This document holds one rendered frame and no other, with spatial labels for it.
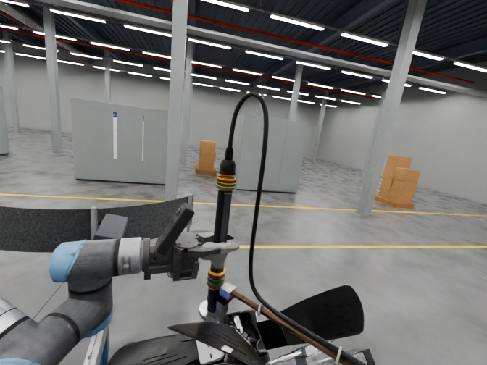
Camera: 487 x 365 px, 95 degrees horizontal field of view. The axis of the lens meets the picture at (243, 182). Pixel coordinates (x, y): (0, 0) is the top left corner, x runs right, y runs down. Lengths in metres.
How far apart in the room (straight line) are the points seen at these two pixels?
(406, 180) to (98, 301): 8.43
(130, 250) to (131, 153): 6.21
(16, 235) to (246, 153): 5.24
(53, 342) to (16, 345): 0.04
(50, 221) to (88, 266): 1.99
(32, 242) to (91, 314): 2.12
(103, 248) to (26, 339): 0.16
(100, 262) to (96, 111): 6.41
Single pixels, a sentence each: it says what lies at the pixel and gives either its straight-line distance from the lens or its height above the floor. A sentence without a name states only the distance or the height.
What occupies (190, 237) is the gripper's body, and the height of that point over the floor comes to 1.52.
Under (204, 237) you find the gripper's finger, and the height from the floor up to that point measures 1.51.
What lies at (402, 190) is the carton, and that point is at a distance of 8.56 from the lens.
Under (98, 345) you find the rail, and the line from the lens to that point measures 1.26.
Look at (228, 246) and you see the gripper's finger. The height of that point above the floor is 1.51.
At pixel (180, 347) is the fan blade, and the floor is 1.18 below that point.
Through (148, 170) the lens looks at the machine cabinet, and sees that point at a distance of 6.67.
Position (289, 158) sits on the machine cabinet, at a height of 1.13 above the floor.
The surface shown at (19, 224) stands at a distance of 2.63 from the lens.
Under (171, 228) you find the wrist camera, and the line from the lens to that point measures 0.50.
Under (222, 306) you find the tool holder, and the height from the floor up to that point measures 1.35.
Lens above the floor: 1.77
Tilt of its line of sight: 13 degrees down
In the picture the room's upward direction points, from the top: 7 degrees clockwise
